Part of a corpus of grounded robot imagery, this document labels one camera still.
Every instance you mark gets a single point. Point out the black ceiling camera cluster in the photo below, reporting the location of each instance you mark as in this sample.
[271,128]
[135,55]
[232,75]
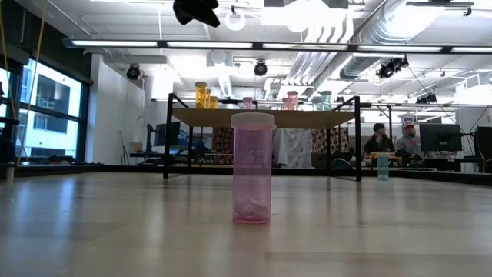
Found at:
[390,69]

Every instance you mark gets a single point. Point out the beige box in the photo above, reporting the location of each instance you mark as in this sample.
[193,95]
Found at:
[135,147]

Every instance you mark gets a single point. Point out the white patterned cloth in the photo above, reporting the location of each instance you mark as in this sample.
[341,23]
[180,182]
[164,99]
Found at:
[294,148]

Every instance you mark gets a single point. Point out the small white cylinder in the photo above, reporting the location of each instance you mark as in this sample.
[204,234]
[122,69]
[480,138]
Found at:
[9,173]

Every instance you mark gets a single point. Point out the brown patterned tapestry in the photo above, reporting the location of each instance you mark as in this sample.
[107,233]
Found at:
[223,142]

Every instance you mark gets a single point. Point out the black overhead camera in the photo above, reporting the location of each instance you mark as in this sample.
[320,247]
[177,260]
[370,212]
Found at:
[260,69]

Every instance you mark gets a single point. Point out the silver ventilation duct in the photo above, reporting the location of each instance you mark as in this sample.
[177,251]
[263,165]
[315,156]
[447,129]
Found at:
[357,66]

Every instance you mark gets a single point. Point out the black computer monitor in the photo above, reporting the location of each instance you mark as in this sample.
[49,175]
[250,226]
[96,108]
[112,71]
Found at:
[175,134]
[440,137]
[485,142]

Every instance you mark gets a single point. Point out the black aluminium rig frame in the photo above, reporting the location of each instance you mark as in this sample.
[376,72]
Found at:
[115,168]

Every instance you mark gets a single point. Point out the person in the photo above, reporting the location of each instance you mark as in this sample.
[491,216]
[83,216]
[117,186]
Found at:
[378,144]
[409,142]

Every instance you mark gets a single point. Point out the wooden shelf black frame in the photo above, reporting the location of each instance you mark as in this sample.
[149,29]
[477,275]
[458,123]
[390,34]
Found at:
[307,119]

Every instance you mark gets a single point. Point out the white bottle near shelf leg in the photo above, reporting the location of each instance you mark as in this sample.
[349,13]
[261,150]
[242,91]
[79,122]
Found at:
[383,167]

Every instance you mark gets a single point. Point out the large black-framed window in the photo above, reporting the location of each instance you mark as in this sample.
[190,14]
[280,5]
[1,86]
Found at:
[54,96]

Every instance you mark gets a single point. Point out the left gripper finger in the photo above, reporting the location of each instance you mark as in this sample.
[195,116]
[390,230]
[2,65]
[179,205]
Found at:
[196,7]

